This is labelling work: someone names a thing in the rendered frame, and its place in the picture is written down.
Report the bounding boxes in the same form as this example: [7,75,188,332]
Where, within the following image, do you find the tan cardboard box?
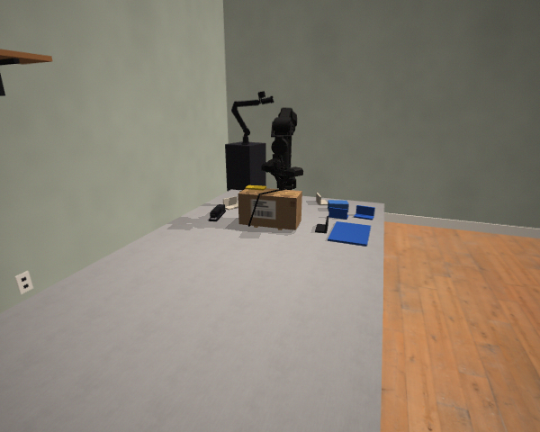
[238,188,302,230]

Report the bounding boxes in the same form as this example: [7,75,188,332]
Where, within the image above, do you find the blue flat rectangular slab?
[328,221,371,247]

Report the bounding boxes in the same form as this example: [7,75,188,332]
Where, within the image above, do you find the blue box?
[328,200,349,211]

